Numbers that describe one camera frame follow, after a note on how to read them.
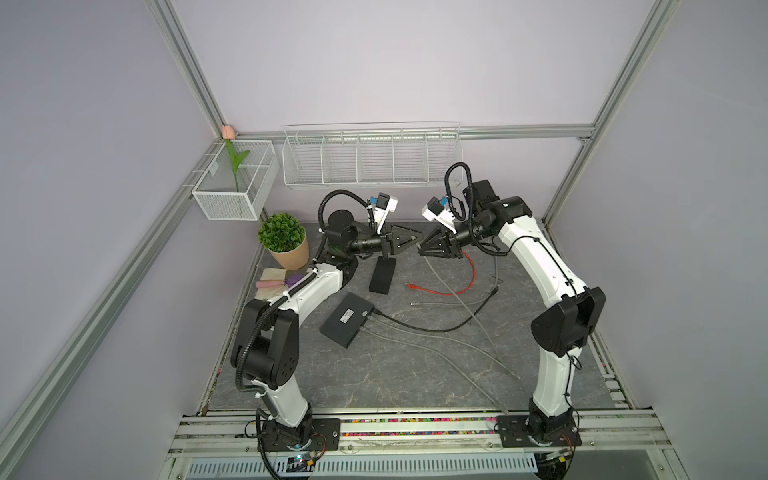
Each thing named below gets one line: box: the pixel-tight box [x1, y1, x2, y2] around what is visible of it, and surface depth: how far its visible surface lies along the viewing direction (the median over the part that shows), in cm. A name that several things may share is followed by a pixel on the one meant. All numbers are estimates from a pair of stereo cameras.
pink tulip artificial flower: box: [222, 124, 250, 193], surface depth 92 cm
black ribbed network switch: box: [369, 256, 397, 295], surface depth 107 cm
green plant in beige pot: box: [258, 212, 310, 270], surface depth 100 cm
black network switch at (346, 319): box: [319, 292, 375, 349], surface depth 94 cm
